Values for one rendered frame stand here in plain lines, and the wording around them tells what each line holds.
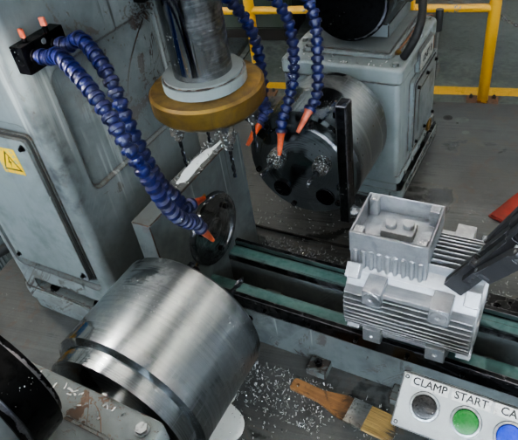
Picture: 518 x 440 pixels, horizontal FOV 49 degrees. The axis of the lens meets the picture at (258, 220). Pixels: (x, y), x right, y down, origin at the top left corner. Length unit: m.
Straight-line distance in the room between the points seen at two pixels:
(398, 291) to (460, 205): 0.61
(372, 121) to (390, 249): 0.41
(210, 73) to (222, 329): 0.36
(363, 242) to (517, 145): 0.89
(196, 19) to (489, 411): 0.62
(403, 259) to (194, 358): 0.34
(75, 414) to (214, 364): 0.19
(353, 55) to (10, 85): 0.74
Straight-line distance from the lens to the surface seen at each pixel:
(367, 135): 1.17
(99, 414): 0.71
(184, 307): 0.79
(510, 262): 0.73
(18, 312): 1.43
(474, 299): 0.86
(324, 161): 1.13
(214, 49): 0.83
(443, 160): 1.61
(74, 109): 0.96
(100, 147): 1.01
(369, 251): 0.88
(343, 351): 1.06
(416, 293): 0.89
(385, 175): 1.41
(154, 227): 0.95
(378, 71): 1.27
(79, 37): 0.82
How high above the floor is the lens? 1.73
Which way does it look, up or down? 40 degrees down
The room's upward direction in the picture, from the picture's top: 10 degrees counter-clockwise
